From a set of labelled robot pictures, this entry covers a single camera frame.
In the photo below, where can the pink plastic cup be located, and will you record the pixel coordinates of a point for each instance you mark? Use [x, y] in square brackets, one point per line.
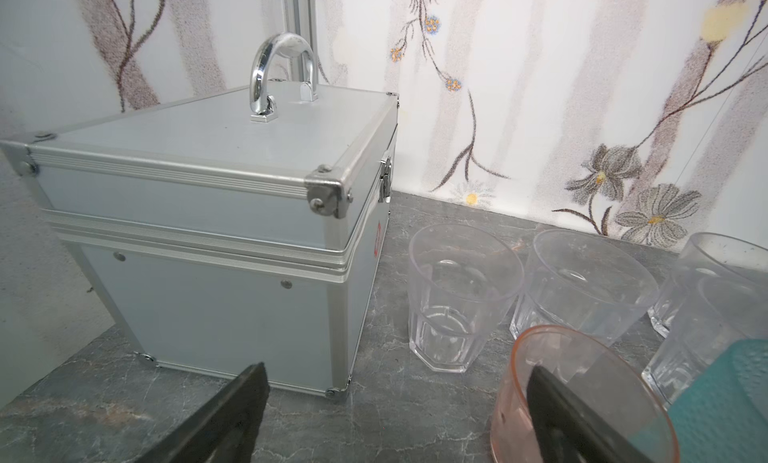
[597, 375]

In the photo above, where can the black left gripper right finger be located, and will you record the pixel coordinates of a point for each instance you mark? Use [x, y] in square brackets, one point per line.
[567, 429]

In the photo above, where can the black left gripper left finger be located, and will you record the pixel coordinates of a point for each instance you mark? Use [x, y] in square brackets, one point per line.
[224, 429]

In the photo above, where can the teal dotted plastic cup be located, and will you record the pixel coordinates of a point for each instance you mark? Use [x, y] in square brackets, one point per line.
[722, 416]

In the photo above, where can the clear faceted cup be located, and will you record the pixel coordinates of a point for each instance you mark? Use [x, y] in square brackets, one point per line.
[706, 254]
[462, 281]
[717, 313]
[584, 283]

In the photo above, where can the clear faceted cup back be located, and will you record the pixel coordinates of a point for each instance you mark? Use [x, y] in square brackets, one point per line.
[706, 254]

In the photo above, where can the clear faceted cup far left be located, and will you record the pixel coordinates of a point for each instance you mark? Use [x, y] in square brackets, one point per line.
[462, 281]

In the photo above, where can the silver aluminium case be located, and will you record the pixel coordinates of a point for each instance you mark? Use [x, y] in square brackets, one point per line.
[239, 228]

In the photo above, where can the clear faceted cup centre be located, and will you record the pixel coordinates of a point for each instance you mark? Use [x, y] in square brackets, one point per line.
[717, 313]

